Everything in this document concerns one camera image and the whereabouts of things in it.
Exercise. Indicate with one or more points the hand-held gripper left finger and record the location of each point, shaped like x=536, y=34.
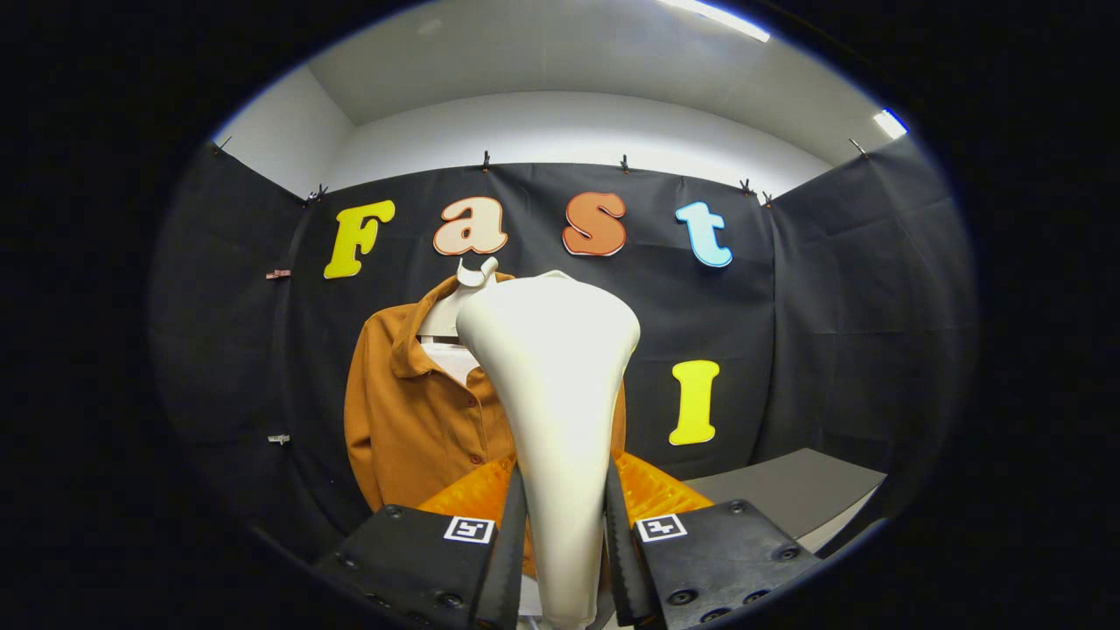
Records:
x=507, y=569

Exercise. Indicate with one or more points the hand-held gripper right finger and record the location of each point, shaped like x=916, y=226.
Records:
x=623, y=569

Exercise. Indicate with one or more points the brown button-up shirt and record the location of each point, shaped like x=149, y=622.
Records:
x=411, y=429

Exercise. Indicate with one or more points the white garment steamer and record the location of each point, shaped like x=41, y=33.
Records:
x=560, y=394

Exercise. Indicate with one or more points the grey table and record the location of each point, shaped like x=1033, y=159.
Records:
x=787, y=490

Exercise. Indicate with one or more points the white mannequin torso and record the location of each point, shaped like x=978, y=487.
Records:
x=446, y=319

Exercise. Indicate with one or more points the black backdrop cloth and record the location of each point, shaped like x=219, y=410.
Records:
x=831, y=332

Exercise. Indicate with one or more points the row of black clips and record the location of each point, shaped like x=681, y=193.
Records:
x=486, y=161

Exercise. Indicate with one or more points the small ceiling light panel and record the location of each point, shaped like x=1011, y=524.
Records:
x=890, y=123

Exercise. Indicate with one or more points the large ceiling light panel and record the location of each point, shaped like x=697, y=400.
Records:
x=717, y=16

